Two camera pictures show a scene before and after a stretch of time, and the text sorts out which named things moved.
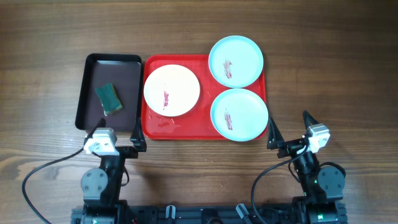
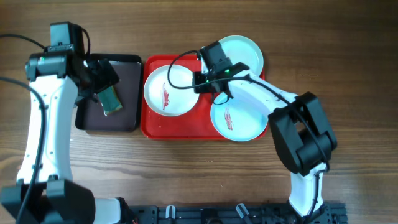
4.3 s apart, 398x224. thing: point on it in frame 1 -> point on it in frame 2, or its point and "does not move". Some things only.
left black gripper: (138, 139) -> (107, 74)
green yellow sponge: (109, 98) does not move
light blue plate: (239, 115) does not move
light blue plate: (236, 61) does not move
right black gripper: (290, 147) -> (198, 76)
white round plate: (171, 90) does not move
